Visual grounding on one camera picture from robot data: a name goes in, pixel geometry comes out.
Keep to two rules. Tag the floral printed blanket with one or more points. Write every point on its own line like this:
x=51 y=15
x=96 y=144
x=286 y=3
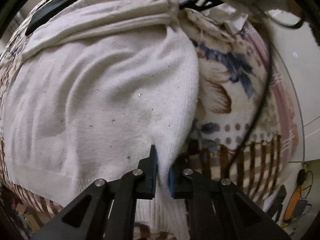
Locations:
x=232 y=92

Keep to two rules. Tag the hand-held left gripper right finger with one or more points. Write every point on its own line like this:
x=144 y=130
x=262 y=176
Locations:
x=172 y=180

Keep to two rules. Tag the white crumpled paper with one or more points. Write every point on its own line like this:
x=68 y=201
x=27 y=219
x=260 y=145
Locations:
x=232 y=17

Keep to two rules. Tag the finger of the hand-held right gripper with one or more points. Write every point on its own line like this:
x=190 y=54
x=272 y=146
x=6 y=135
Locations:
x=197 y=1

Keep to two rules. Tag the white knit sweater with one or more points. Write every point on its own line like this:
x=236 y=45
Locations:
x=105 y=92

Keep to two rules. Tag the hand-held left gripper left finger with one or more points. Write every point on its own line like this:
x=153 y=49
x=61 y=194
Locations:
x=153 y=166

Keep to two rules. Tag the black flat device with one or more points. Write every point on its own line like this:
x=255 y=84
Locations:
x=277 y=202

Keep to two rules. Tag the black cloth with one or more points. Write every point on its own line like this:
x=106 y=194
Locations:
x=50 y=10

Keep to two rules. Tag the orange tool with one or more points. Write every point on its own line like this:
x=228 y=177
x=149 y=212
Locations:
x=292 y=202

